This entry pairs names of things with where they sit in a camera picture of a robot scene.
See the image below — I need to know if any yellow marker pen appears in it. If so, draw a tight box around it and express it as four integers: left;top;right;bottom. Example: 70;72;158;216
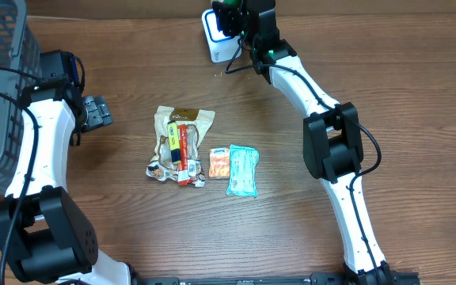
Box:
167;120;181;165

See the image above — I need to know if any beige snack bag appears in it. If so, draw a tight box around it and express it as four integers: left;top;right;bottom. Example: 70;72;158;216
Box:
146;106;215;188

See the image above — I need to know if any red candy stick packet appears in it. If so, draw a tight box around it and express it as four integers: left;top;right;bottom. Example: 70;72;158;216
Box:
177;124;191;186

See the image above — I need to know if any orange snack packet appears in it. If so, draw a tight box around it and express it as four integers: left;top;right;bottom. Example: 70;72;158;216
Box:
209;147;230;179

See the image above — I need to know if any teal tissue packet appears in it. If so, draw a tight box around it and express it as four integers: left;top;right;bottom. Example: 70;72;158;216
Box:
226;144;260;197

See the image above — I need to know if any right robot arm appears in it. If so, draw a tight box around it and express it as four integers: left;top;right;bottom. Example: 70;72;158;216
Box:
211;1;393;284

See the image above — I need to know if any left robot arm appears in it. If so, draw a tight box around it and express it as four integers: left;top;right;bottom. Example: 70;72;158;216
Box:
0;50;139;284

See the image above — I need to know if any white barcode scanner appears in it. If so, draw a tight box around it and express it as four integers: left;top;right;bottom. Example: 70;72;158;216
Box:
201;9;241;63

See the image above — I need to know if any grey plastic mesh basket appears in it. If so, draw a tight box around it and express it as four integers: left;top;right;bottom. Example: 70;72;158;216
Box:
0;0;41;195

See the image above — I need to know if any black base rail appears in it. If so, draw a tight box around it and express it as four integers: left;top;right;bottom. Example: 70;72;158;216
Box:
136;271;423;285

